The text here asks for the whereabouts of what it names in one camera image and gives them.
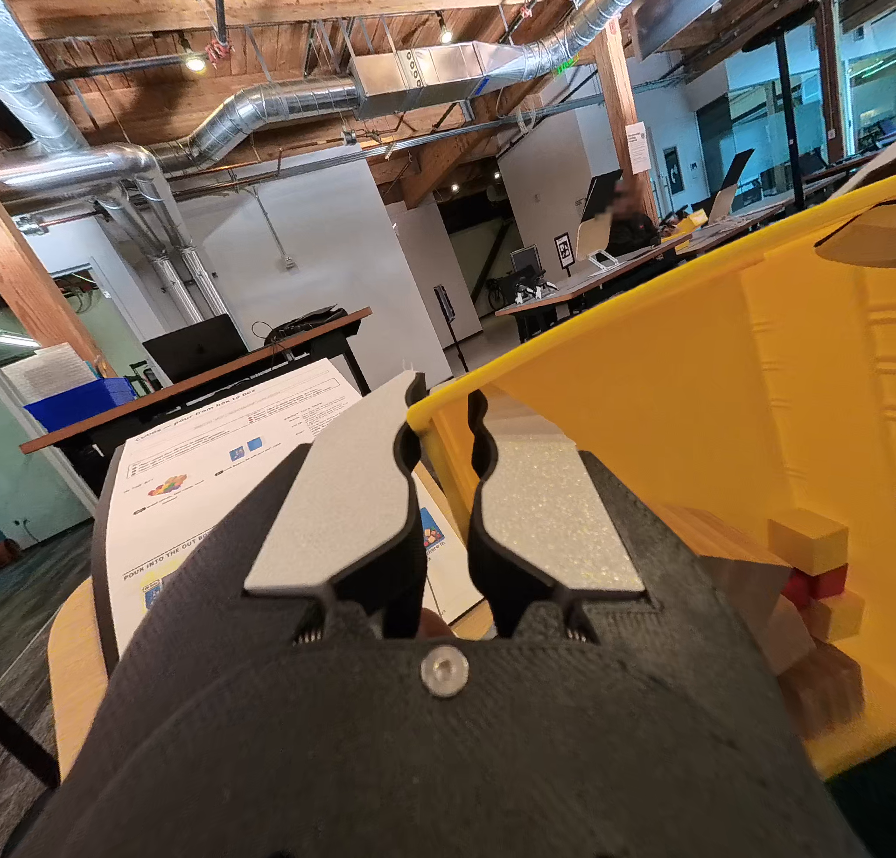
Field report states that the silver round ventilation duct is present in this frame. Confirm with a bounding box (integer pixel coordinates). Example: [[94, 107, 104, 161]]
[[0, 0, 232, 323]]

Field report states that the natural wooden block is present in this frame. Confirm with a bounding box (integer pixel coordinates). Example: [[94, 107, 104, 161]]
[[658, 504, 869, 740]]

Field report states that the open black laptop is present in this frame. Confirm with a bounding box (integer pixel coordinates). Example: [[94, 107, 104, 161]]
[[710, 147, 756, 218]]

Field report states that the brown top black frame desk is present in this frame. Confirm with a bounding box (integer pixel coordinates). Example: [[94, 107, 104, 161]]
[[20, 307, 373, 456]]

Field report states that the wooden post with notice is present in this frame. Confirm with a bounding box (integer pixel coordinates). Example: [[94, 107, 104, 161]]
[[595, 21, 662, 225]]

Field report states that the silver duct with rectangular section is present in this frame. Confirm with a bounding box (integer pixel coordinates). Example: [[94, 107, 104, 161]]
[[140, 0, 673, 173]]

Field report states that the blue plastic bin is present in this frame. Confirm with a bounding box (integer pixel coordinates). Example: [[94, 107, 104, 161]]
[[24, 377, 137, 433]]

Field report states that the white printed instruction sheet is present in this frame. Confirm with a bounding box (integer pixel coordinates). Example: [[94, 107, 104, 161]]
[[108, 357, 485, 652]]

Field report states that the white ribbed plastic sheet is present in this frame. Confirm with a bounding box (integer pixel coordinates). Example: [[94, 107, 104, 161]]
[[3, 343, 99, 404]]

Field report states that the black bag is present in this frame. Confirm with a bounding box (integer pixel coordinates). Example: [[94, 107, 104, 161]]
[[265, 305, 347, 344]]

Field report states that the yellow plastic box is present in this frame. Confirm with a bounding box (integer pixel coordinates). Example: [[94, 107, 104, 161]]
[[407, 175, 896, 782]]

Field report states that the white paper notice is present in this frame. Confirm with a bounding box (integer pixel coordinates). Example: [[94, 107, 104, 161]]
[[625, 122, 655, 175]]

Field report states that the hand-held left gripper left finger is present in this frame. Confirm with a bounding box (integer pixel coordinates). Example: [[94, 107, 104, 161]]
[[243, 370, 429, 641]]

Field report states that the black tablet on stand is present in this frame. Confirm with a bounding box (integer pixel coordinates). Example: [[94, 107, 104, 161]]
[[433, 284, 470, 372]]

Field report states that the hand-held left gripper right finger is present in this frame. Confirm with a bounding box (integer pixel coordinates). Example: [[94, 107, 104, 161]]
[[466, 389, 646, 641]]

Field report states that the laptop on white stand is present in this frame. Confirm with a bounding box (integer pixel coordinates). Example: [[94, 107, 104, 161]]
[[575, 170, 625, 271]]

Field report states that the plain wooden post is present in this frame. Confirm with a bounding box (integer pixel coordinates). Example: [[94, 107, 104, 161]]
[[0, 203, 116, 376]]

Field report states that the long row of desks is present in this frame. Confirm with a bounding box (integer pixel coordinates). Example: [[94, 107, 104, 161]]
[[496, 154, 896, 344]]

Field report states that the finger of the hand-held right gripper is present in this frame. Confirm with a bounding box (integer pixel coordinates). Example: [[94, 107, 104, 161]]
[[815, 202, 896, 268]]

